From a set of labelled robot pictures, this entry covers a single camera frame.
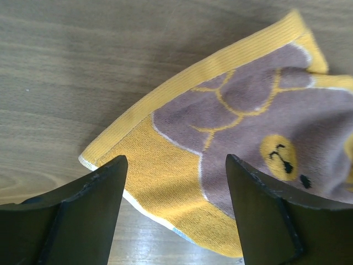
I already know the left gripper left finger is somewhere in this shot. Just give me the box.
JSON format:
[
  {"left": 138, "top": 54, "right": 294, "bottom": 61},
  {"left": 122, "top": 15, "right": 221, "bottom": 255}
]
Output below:
[{"left": 1, "top": 156, "right": 128, "bottom": 265}]

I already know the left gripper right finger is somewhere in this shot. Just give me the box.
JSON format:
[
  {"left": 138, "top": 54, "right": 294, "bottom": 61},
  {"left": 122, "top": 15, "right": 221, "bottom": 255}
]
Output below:
[{"left": 226, "top": 155, "right": 352, "bottom": 265}]

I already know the brown towel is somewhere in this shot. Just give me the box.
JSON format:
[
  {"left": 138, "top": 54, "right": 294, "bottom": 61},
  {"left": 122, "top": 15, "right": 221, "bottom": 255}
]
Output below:
[{"left": 79, "top": 10, "right": 352, "bottom": 258}]

